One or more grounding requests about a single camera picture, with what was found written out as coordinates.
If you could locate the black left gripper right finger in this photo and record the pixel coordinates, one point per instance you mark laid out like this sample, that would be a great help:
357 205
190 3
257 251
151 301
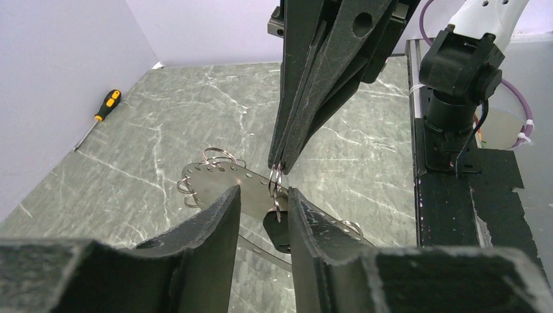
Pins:
333 272

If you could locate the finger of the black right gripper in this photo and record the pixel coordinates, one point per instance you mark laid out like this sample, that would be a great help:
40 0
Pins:
360 39
305 28

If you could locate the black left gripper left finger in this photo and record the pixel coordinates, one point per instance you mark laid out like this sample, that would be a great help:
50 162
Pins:
188 268

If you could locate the metal keyring plate with rings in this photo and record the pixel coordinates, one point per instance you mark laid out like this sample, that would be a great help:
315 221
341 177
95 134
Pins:
224 185

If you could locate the key with black fob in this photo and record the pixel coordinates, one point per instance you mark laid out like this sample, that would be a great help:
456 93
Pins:
277 229

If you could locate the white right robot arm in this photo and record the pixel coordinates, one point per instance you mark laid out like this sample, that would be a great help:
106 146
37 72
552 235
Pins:
462 66

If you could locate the far black yellow screwdriver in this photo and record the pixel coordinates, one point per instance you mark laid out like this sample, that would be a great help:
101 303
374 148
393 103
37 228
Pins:
110 102

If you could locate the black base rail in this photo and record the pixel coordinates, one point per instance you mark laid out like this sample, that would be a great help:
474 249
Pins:
483 207

